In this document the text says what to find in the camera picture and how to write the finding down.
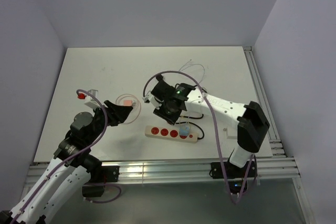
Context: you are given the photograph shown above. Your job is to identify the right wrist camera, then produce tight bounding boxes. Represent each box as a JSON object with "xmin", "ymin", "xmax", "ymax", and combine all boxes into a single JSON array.
[{"xmin": 143, "ymin": 91, "xmax": 162, "ymax": 109}]

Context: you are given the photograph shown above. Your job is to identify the beige power strip red sockets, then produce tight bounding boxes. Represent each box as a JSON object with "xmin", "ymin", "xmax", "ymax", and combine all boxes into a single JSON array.
[{"xmin": 144, "ymin": 125, "xmax": 198, "ymax": 143}]

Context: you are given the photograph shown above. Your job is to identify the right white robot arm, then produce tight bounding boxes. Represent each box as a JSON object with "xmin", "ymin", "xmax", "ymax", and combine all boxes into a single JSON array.
[{"xmin": 143, "ymin": 80, "xmax": 270, "ymax": 177}]

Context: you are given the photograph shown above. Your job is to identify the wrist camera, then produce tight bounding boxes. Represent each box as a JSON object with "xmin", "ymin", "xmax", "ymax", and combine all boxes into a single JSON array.
[
  {"xmin": 143, "ymin": 91, "xmax": 162, "ymax": 109},
  {"xmin": 77, "ymin": 89, "xmax": 100, "ymax": 110}
]

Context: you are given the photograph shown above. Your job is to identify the aluminium mounting rail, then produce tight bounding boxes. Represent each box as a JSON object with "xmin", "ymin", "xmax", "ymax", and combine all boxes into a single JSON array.
[{"xmin": 26, "ymin": 157, "xmax": 301, "ymax": 187}]

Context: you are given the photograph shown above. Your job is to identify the pink charger plug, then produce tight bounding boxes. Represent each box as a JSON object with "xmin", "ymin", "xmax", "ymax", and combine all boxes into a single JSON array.
[{"xmin": 123, "ymin": 100, "xmax": 133, "ymax": 106}]

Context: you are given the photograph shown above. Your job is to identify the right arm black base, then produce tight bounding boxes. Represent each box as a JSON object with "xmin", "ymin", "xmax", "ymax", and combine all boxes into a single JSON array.
[{"xmin": 209, "ymin": 156, "xmax": 258, "ymax": 196}]

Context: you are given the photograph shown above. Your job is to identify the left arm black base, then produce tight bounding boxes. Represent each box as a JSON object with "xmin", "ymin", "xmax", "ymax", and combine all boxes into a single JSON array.
[{"xmin": 81, "ymin": 155, "xmax": 122, "ymax": 204}]

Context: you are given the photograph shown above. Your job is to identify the black power strip cord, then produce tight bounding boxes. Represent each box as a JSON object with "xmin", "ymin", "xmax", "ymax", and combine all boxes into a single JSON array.
[{"xmin": 156, "ymin": 74, "xmax": 205, "ymax": 141}]

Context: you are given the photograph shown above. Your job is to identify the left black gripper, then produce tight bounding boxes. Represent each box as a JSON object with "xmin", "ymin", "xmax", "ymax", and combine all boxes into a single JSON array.
[{"xmin": 86, "ymin": 99, "xmax": 133, "ymax": 144}]

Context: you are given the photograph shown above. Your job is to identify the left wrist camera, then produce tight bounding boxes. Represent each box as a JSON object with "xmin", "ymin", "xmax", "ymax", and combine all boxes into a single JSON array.
[{"xmin": 77, "ymin": 89, "xmax": 100, "ymax": 110}]

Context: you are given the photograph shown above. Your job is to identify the pink charger cable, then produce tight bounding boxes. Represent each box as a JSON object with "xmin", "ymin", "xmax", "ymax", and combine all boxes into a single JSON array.
[{"xmin": 115, "ymin": 93, "xmax": 142, "ymax": 125}]

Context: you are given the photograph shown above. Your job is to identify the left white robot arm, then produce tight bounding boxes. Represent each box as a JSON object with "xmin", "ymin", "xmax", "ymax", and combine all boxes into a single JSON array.
[{"xmin": 1, "ymin": 100, "xmax": 133, "ymax": 223}]

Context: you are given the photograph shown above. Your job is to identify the right side aluminium rail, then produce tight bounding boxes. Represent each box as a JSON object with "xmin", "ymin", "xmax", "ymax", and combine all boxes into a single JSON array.
[{"xmin": 243, "ymin": 47, "xmax": 286, "ymax": 157}]

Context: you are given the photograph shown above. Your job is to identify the white charger adapter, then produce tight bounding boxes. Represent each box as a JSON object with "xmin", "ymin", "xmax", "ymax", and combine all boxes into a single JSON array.
[{"xmin": 223, "ymin": 128, "xmax": 237, "ymax": 139}]

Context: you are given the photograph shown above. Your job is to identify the blue charger plug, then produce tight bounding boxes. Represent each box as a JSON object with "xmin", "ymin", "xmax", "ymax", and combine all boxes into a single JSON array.
[{"xmin": 179, "ymin": 125, "xmax": 191, "ymax": 136}]

